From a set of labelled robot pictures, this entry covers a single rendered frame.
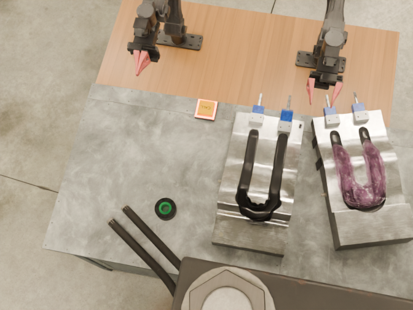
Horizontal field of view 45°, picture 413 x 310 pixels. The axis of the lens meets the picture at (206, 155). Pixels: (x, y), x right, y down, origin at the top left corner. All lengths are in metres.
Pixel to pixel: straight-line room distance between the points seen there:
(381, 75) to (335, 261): 0.77
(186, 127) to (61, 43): 1.51
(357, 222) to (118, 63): 1.16
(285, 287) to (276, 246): 1.17
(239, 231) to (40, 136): 1.61
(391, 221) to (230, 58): 0.91
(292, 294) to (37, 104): 2.67
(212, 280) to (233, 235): 1.21
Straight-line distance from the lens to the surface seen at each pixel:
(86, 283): 2.77
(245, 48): 2.16
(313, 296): 0.64
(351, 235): 1.80
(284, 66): 2.12
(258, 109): 1.91
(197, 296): 0.60
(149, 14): 1.68
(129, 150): 2.01
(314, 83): 1.66
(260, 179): 1.81
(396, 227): 1.84
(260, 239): 1.81
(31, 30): 3.46
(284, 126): 1.87
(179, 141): 1.99
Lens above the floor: 2.64
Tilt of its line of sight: 70 degrees down
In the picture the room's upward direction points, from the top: 12 degrees counter-clockwise
